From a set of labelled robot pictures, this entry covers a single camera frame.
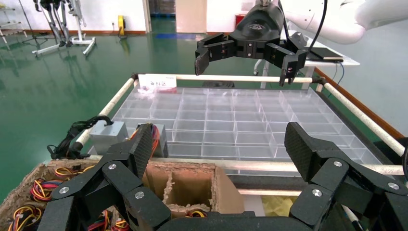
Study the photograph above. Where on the white sign card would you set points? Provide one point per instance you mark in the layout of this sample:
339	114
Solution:
156	81

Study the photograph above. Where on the yellow floor sign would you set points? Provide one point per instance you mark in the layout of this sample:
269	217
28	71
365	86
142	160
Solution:
121	25

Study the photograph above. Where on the clear acrylic divider tray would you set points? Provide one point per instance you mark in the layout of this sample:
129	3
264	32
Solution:
223	127

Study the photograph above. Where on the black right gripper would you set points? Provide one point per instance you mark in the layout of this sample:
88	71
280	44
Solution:
258	28

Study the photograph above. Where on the metal storage shelf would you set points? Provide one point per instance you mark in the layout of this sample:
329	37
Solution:
9	25

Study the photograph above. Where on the white table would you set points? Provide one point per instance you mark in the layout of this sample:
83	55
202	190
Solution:
350	61

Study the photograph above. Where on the clear bag of small parts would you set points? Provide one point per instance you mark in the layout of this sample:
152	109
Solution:
148	90

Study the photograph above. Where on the blue floor mat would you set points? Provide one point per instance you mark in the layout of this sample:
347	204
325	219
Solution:
175	36

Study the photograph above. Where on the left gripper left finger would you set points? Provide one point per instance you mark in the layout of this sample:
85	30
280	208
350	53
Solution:
111	178

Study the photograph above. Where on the black ribbed coil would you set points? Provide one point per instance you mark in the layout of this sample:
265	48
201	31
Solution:
220	84

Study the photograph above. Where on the black rail corner joint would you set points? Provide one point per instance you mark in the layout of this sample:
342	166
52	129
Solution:
135	76
320	80

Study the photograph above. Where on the white padded cart rail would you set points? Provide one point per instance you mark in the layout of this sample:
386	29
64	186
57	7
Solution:
111	105
360	116
223	78

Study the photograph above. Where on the white wheeled support stand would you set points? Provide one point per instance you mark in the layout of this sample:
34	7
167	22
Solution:
81	39

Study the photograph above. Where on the black humanoid robot legs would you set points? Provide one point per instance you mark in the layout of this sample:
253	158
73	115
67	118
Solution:
62	28

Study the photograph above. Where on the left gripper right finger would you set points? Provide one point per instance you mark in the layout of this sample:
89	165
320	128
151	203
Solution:
322	165

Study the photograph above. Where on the brown cardboard divider box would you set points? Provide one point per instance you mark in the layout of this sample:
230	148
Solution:
191	188

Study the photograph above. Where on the yellow plastic sheet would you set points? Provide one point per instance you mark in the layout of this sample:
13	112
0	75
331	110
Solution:
280	205

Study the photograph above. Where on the red wall box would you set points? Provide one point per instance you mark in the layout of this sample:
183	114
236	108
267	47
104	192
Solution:
239	19

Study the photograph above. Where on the grey metal power unit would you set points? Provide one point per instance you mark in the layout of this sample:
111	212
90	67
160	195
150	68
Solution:
255	165

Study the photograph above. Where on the black laptop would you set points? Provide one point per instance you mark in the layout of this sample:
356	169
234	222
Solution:
328	54

